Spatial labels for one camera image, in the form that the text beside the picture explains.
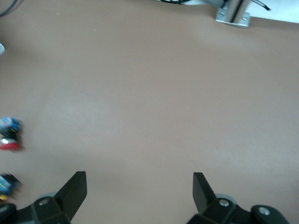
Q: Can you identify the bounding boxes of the aluminium bracket with post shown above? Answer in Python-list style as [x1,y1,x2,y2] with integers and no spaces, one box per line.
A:
[214,0,251,28]

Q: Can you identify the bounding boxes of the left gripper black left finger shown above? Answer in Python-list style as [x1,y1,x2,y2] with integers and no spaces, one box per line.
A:
[0,171,88,224]

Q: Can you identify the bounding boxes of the black looped floor cable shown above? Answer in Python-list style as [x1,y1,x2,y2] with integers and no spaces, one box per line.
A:
[0,0,17,17]

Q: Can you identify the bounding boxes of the white table edge strip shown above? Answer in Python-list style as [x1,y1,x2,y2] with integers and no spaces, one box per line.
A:
[153,0,299,24]

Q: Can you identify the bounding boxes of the red yellow emergency stop button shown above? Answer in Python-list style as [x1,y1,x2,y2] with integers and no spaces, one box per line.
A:
[0,173,23,203]

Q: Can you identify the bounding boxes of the red push button blue block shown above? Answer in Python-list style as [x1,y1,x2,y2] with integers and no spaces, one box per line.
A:
[0,116,24,151]

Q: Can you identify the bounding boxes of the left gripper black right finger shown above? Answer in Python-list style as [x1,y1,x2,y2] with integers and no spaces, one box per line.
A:
[186,172,290,224]

